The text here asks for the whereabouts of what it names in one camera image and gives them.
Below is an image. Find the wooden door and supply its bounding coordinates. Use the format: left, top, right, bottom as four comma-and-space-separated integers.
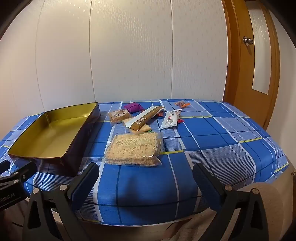
222, 0, 281, 130

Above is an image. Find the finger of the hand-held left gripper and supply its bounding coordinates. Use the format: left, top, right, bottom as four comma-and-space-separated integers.
0, 161, 37, 186
0, 160, 11, 175

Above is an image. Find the clear noodle cake packet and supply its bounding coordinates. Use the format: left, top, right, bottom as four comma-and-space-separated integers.
103, 133, 163, 167

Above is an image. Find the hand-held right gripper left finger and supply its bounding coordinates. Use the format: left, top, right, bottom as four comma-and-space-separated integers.
22, 162, 100, 241

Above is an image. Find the blue plaid tablecloth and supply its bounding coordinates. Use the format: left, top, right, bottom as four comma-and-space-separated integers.
0, 99, 290, 226

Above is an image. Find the green yellow cracker packet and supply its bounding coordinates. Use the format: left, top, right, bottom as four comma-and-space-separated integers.
121, 117, 153, 134

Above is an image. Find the brown round pastry packet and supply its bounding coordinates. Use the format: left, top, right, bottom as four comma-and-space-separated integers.
108, 108, 131, 126

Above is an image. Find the gold metal tin box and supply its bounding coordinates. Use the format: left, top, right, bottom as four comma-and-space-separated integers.
8, 102, 101, 175

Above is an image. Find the long gold white bar packet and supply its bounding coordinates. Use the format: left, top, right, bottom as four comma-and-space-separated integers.
125, 105, 166, 131

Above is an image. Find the clear orange-edged snack packet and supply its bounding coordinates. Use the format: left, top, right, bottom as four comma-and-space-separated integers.
174, 100, 190, 109

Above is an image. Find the white snack packet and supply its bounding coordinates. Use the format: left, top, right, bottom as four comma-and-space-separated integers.
159, 110, 182, 130

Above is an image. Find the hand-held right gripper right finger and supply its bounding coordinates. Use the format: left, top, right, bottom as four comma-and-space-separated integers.
193, 163, 269, 241

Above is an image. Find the beige cloth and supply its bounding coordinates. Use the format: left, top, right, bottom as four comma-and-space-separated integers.
165, 182, 296, 241

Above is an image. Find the purple snack packet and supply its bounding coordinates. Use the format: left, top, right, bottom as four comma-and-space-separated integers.
123, 103, 144, 113

